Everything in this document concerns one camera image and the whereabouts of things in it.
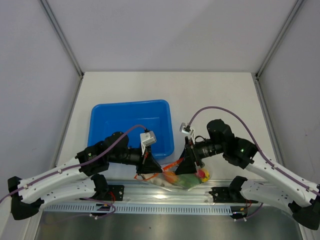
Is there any dark green cucumber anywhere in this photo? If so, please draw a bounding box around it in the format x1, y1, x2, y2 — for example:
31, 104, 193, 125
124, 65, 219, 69
177, 174, 202, 189

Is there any aluminium mounting rail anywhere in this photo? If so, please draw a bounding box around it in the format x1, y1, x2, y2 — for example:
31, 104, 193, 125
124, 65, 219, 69
42, 178, 286, 206

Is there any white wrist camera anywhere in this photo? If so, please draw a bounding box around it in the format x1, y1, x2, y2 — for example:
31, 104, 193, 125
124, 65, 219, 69
179, 122, 196, 144
140, 131, 157, 155

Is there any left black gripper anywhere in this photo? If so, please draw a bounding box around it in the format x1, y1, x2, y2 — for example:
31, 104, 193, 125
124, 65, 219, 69
108, 142, 163, 176

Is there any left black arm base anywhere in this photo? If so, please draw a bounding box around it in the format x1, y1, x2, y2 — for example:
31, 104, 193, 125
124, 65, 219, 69
107, 184, 125, 202

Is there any red orange mango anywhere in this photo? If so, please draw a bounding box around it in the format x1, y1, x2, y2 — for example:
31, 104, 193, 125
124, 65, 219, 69
163, 171, 179, 184

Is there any blue plastic bin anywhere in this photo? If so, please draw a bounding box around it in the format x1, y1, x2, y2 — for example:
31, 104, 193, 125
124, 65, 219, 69
87, 99, 175, 160

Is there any left aluminium frame post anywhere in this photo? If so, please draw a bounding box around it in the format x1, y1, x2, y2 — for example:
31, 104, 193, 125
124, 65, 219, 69
38, 0, 84, 78

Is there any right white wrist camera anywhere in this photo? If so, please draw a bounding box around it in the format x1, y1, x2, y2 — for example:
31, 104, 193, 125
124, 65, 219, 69
179, 122, 196, 144

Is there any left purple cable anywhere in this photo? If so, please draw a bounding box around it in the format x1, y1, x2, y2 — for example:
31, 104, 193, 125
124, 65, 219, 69
0, 124, 151, 221

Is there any red chili pepper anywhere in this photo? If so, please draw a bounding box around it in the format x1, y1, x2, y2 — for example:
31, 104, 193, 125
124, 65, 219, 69
196, 169, 206, 179

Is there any yellow orange mango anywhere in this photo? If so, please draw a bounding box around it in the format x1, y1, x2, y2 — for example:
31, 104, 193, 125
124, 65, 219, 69
199, 168, 210, 183

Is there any clear zip top bag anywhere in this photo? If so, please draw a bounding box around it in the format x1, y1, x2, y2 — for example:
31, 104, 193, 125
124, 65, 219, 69
134, 157, 211, 192

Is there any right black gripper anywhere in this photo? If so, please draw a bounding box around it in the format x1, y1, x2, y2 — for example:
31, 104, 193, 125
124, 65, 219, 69
175, 136, 225, 176

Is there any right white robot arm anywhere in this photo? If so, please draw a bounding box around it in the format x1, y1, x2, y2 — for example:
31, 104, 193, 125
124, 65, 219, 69
175, 119, 320, 230

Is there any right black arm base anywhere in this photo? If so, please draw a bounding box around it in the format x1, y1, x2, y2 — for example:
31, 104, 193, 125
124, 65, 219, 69
208, 186, 258, 204

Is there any purple cable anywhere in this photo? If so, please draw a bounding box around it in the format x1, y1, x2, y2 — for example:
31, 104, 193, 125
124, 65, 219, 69
187, 106, 320, 221
0, 124, 151, 221

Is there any right aluminium frame post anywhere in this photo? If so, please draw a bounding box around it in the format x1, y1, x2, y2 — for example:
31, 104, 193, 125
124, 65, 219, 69
254, 0, 307, 78

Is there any white slotted cable duct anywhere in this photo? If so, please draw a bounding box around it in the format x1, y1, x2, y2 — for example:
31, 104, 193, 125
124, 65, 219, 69
44, 202, 233, 216

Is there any aluminium frame post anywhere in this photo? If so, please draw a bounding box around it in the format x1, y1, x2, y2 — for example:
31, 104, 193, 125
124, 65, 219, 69
254, 0, 307, 78
38, 0, 84, 78

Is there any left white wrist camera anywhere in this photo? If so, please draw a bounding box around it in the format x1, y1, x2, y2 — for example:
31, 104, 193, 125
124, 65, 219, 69
140, 131, 157, 155

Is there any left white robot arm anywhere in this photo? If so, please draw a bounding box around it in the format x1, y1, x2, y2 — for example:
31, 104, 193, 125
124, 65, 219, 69
7, 130, 163, 221

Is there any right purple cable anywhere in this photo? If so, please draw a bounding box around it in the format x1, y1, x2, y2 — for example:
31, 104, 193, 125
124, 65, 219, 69
187, 106, 320, 221

